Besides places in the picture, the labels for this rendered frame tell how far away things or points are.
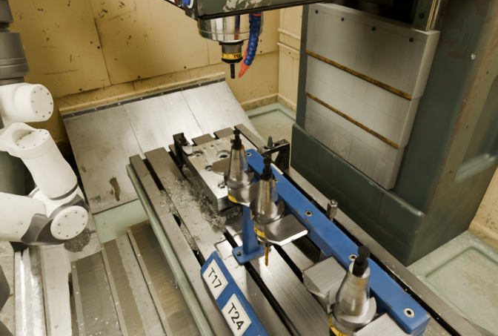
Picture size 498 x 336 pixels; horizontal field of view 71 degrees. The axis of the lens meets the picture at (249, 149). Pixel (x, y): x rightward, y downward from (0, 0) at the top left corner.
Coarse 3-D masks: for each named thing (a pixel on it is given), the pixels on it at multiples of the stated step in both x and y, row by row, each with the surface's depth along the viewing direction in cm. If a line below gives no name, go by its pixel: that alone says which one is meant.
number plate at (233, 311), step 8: (232, 296) 80; (232, 304) 79; (240, 304) 77; (224, 312) 80; (232, 312) 78; (240, 312) 76; (232, 320) 77; (240, 320) 76; (248, 320) 74; (232, 328) 77; (240, 328) 75
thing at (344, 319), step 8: (336, 288) 50; (328, 304) 49; (336, 304) 48; (328, 312) 49; (336, 312) 48; (344, 312) 47; (368, 312) 47; (344, 320) 46; (352, 320) 46; (360, 320) 46; (368, 320) 46; (344, 328) 47; (352, 328) 47
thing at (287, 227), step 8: (288, 216) 63; (272, 224) 62; (280, 224) 62; (288, 224) 62; (296, 224) 62; (304, 224) 62; (272, 232) 60; (280, 232) 60; (288, 232) 60; (296, 232) 60; (304, 232) 60; (272, 240) 59; (280, 240) 59; (288, 240) 59
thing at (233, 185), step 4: (224, 172) 73; (252, 172) 73; (224, 176) 72; (252, 176) 72; (228, 180) 71; (232, 180) 71; (244, 180) 71; (248, 180) 71; (252, 180) 71; (224, 184) 73; (228, 184) 71; (232, 184) 70; (236, 184) 70; (240, 184) 70; (244, 184) 70; (248, 184) 71; (228, 188) 72; (232, 188) 71; (236, 188) 71; (232, 192) 71
